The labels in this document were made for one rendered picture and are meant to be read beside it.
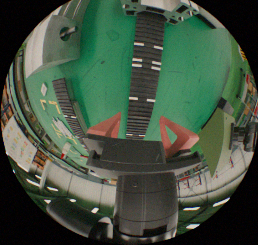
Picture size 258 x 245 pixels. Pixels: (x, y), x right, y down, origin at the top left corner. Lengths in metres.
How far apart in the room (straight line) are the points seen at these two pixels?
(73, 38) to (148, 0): 0.14
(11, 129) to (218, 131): 3.25
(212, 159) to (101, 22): 0.49
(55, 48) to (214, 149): 0.48
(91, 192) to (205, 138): 11.25
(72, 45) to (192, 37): 0.24
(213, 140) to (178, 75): 0.27
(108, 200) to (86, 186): 3.09
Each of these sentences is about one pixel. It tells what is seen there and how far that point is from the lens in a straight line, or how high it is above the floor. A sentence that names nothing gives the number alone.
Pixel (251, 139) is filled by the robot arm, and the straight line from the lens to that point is 0.43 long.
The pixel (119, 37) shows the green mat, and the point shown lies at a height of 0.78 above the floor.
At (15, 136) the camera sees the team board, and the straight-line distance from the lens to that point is 3.03.
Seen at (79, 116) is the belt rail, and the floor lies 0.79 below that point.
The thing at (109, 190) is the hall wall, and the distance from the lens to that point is 10.93.
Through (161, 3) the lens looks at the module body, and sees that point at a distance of 0.17.
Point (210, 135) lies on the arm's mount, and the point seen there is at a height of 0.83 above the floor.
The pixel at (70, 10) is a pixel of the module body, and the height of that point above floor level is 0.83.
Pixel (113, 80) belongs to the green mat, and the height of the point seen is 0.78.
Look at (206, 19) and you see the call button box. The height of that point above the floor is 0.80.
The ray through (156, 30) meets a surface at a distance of 0.17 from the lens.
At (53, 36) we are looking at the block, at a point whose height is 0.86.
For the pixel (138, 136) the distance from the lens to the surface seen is 0.21.
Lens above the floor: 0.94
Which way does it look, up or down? 52 degrees down
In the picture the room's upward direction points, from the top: 175 degrees counter-clockwise
